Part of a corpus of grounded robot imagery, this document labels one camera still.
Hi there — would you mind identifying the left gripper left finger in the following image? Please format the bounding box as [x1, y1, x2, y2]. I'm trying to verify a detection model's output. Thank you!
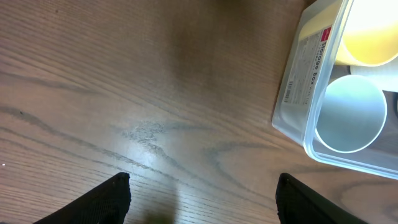
[35, 172, 131, 224]

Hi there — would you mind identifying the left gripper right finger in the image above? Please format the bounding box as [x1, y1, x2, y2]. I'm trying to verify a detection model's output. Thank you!
[275, 173, 366, 224]

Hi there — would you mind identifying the grey-blue plastic cup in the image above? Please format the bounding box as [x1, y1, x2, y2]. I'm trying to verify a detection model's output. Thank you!
[315, 75, 387, 153]

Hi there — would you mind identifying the white plastic cup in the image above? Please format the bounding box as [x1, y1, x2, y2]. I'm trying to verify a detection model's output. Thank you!
[350, 58, 398, 92]

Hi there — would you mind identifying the yellow plastic cup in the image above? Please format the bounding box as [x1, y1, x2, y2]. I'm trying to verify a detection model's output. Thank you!
[294, 0, 397, 67]

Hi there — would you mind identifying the clear plastic storage container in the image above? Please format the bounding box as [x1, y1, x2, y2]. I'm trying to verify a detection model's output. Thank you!
[272, 3, 397, 179]

